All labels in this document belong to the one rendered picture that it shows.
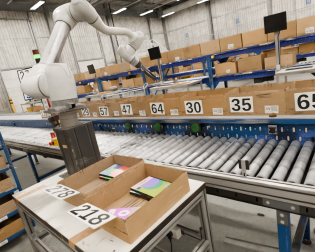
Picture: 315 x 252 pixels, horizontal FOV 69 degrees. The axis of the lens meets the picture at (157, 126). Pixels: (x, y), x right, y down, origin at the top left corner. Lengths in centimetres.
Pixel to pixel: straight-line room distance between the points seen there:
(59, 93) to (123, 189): 67
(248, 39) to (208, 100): 470
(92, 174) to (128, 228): 63
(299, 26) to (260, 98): 457
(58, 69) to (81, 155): 52
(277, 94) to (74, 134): 126
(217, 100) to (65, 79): 104
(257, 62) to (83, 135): 512
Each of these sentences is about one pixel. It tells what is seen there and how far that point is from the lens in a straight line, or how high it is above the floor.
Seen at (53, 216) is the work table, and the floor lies 75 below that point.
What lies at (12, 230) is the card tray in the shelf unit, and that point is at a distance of 263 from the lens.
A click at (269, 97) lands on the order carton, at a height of 100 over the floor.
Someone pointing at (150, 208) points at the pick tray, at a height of 82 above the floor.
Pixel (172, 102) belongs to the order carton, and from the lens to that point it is 198.
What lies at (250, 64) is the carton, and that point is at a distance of 615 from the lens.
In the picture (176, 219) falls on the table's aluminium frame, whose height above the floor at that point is 70.
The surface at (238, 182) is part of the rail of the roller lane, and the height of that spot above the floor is 72.
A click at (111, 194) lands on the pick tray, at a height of 80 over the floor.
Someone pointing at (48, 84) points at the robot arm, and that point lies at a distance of 150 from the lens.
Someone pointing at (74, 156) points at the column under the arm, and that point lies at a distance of 148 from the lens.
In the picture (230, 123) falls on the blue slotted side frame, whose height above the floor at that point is 84.
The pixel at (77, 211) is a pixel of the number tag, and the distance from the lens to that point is 97.
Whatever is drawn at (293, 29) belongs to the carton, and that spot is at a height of 154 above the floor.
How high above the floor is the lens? 132
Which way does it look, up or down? 14 degrees down
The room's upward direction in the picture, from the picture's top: 11 degrees counter-clockwise
